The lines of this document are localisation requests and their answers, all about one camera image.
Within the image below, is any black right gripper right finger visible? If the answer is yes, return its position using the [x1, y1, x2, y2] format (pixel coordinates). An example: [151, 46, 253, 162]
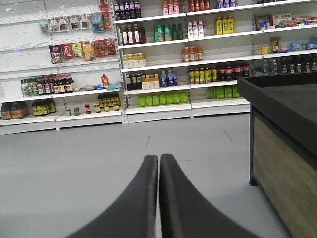
[159, 154, 256, 238]

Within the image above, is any white store shelving unit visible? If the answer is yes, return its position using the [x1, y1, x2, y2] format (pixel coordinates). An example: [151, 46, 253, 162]
[0, 0, 317, 135]

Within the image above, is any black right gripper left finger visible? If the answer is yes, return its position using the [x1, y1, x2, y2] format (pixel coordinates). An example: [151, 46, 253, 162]
[68, 155, 159, 238]

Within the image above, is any black wood display table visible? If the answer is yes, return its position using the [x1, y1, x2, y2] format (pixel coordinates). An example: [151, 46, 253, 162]
[238, 72, 317, 238]

